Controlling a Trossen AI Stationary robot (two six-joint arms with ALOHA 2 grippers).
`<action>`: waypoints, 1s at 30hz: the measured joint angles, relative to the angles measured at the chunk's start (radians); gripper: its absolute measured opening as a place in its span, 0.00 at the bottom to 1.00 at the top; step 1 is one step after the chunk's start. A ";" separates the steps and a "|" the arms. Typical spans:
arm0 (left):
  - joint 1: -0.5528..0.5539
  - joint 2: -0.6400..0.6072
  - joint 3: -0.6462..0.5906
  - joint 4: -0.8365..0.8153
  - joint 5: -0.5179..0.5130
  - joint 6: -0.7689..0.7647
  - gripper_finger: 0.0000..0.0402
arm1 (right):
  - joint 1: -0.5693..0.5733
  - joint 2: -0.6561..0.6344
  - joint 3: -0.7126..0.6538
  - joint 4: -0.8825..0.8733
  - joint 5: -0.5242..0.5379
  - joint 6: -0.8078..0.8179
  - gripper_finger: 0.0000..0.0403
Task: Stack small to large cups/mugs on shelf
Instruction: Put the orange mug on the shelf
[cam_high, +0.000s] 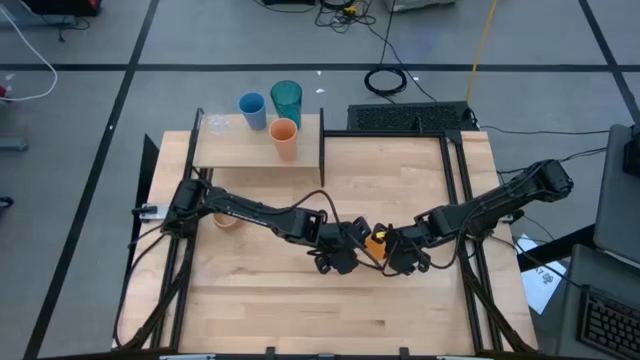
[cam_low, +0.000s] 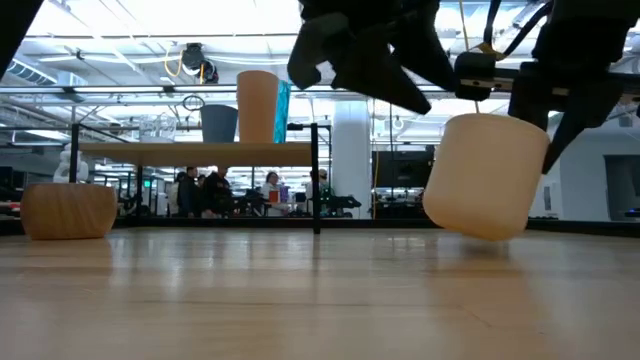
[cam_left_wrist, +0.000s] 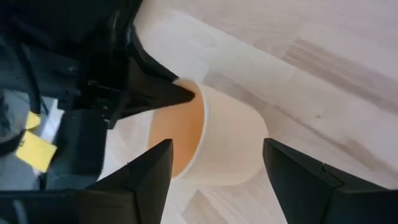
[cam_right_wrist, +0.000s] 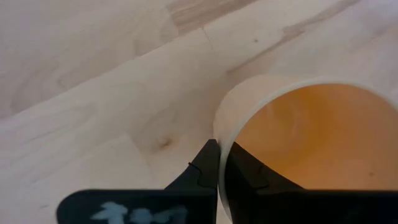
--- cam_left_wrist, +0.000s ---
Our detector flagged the peach plastic cup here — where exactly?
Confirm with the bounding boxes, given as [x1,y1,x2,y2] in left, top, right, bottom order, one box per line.
[148,77,269,187]

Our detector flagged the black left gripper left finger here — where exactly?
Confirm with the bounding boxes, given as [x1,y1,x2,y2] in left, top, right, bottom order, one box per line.
[0,138,174,224]

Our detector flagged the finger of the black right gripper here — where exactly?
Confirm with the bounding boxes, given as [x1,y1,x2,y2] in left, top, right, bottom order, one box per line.
[120,58,196,121]

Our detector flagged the yellow paper tag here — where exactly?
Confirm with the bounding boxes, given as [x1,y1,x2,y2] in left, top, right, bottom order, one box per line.
[15,110,58,174]

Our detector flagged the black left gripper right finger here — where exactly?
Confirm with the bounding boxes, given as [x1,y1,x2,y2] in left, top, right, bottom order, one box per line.
[262,138,398,224]

